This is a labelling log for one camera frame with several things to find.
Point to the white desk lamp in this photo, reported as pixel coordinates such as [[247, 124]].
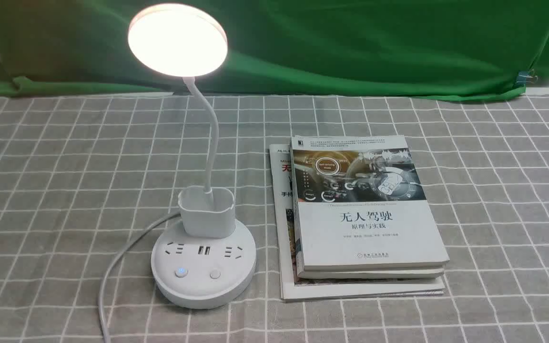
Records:
[[208, 257]]

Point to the white top book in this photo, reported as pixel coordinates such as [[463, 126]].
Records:
[[360, 206]]

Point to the white book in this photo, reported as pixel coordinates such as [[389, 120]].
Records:
[[360, 206], [421, 273]]

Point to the white middle book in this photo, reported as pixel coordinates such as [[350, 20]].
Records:
[[421, 273]]

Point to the bottom magazine book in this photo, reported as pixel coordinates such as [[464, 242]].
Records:
[[296, 289]]

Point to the grey checkered tablecloth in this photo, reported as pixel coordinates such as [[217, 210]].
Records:
[[80, 176]]

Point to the green backdrop cloth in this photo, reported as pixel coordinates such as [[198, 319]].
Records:
[[454, 50]]

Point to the blue binder clip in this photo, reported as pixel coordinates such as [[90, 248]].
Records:
[[526, 78]]

